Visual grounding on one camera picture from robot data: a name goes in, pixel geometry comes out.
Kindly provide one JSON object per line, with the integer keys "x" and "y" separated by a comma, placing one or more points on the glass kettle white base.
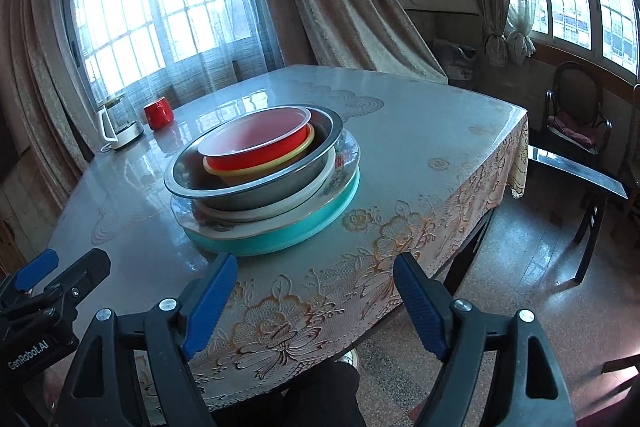
{"x": 127, "y": 134}

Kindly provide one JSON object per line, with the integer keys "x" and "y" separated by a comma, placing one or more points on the dark round-back chair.
{"x": 575, "y": 79}

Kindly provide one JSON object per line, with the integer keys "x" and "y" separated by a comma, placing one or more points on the person's dark trouser leg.
{"x": 320, "y": 397}

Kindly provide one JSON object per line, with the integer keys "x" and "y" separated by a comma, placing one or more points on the teal plate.
{"x": 300, "y": 232}

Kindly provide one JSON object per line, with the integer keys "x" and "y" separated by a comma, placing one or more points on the dark side table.
{"x": 575, "y": 169}

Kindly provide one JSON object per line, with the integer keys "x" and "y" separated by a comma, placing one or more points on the white floral bowl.
{"x": 300, "y": 199}

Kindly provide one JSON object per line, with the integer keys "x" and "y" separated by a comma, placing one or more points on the maroon seat cushion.
{"x": 575, "y": 129}

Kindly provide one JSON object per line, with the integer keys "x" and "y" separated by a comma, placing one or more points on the large white floral plate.
{"x": 346, "y": 157}

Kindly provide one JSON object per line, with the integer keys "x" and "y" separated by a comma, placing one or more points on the grey bag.
{"x": 456, "y": 59}

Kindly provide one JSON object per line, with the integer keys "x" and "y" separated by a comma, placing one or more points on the red bowl white inside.
{"x": 250, "y": 132}

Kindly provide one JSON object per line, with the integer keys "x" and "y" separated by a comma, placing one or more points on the yellow bowl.
{"x": 300, "y": 149}

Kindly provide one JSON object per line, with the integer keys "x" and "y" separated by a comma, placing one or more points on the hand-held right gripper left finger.
{"x": 210, "y": 302}

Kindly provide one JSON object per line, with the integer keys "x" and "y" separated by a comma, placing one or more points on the beige side curtain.
{"x": 40, "y": 82}

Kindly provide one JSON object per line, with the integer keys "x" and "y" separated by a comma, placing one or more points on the stainless steel bowl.
{"x": 260, "y": 192}

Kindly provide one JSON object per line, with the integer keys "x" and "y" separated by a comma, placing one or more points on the sheer white curtain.
{"x": 225, "y": 57}

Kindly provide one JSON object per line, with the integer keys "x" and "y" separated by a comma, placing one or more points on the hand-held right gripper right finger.
{"x": 420, "y": 307}

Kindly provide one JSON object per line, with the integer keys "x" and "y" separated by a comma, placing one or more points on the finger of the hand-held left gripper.
{"x": 37, "y": 272}
{"x": 82, "y": 274}

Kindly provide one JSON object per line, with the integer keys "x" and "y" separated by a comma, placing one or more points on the red mug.
{"x": 159, "y": 117}

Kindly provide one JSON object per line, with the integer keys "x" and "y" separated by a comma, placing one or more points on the person's white shoe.
{"x": 350, "y": 358}

